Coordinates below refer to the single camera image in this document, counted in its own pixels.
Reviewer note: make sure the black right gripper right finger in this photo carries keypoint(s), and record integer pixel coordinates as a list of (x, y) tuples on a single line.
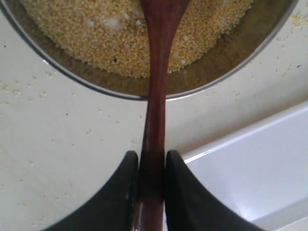
[(189, 206)]

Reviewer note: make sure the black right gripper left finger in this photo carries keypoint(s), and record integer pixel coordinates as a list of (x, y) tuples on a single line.
[(112, 208)]

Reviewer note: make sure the dark red wooden spoon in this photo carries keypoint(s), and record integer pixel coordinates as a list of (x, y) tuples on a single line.
[(162, 19)]

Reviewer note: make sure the white rectangular plastic tray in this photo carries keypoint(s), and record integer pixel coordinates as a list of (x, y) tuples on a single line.
[(261, 171)]

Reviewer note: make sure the steel bowl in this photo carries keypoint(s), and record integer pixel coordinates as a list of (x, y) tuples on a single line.
[(232, 52)]

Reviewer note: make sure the yellow millet grains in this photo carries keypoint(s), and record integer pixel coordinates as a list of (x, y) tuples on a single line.
[(112, 34)]

